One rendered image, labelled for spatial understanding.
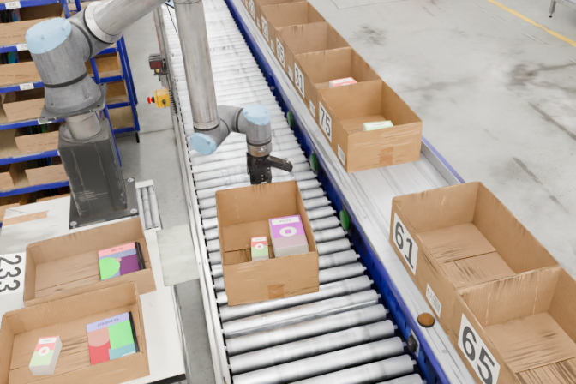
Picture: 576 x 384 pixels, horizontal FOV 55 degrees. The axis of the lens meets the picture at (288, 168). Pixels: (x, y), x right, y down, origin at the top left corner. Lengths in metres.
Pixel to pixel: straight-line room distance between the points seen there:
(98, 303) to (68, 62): 0.79
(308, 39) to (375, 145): 1.17
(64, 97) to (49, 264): 0.58
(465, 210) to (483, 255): 0.16
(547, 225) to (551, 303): 1.82
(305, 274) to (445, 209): 0.48
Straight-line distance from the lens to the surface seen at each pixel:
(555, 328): 1.64
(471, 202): 1.85
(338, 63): 2.76
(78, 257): 2.11
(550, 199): 3.66
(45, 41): 1.98
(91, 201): 2.24
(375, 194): 1.99
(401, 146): 2.12
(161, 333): 1.77
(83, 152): 2.12
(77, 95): 2.03
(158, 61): 2.67
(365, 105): 2.44
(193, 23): 1.68
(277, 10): 3.43
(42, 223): 2.34
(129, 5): 1.94
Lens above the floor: 2.06
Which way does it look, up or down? 33 degrees down
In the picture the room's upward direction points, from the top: 3 degrees counter-clockwise
